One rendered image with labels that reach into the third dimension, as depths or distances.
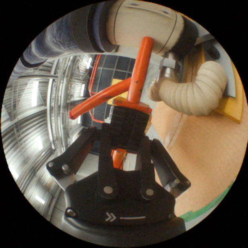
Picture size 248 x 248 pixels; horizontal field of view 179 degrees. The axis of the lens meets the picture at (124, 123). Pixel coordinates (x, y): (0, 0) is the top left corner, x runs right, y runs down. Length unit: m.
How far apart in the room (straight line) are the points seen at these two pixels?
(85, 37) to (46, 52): 0.15
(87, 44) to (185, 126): 0.26
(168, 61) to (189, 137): 0.15
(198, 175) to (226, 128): 0.09
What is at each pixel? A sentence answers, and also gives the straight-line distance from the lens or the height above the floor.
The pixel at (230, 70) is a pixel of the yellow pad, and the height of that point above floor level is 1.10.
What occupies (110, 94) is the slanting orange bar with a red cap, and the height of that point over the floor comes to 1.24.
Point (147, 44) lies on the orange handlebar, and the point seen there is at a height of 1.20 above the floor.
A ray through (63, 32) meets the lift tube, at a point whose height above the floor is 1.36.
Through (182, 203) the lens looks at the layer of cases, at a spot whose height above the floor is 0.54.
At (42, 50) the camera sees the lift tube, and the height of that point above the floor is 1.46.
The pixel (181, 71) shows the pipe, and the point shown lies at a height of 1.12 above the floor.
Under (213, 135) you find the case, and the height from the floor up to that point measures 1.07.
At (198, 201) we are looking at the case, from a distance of 0.18.
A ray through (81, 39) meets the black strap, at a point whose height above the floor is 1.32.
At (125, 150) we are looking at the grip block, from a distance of 0.15.
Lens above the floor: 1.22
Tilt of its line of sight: 4 degrees down
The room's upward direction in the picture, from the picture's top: 78 degrees counter-clockwise
